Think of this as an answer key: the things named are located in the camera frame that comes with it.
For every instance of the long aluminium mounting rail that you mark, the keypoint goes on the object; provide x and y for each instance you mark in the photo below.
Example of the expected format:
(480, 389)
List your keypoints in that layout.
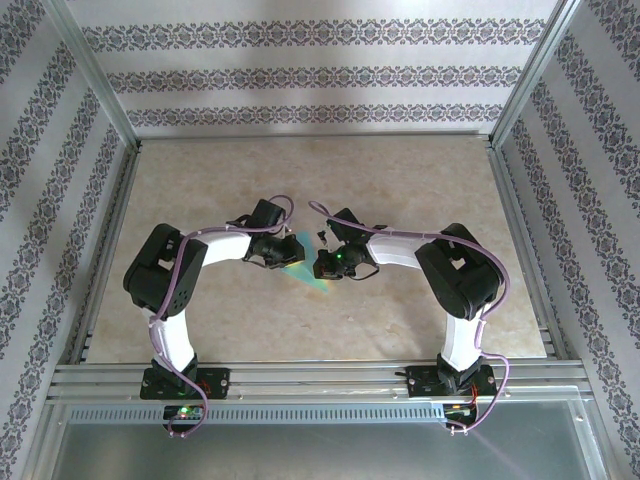
(320, 380)

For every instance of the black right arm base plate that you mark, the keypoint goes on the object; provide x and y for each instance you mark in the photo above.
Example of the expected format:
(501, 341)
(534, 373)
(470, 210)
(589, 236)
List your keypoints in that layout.
(420, 385)

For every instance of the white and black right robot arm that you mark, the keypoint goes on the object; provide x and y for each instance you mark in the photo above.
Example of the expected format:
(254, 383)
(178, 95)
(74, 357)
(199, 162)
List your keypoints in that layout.
(395, 251)

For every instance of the aluminium frame rail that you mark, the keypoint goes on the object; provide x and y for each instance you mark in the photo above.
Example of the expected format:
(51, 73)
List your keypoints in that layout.
(107, 250)
(512, 200)
(315, 135)

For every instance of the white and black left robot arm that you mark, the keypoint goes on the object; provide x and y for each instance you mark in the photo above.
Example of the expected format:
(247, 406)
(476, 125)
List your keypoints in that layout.
(225, 251)

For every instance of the grey metal sheet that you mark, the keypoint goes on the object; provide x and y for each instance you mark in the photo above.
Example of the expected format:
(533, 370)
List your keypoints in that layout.
(320, 455)

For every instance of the aluminium frame post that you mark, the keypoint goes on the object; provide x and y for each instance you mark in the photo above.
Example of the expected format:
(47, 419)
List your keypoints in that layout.
(536, 70)
(94, 70)

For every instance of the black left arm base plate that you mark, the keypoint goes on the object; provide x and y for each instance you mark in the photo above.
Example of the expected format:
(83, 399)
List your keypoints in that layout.
(220, 382)

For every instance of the teal cloth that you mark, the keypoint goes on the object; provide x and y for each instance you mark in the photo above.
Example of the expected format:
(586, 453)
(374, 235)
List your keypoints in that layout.
(306, 278)

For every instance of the small control board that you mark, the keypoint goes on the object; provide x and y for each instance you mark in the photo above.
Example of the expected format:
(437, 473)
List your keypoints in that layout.
(192, 412)
(457, 410)

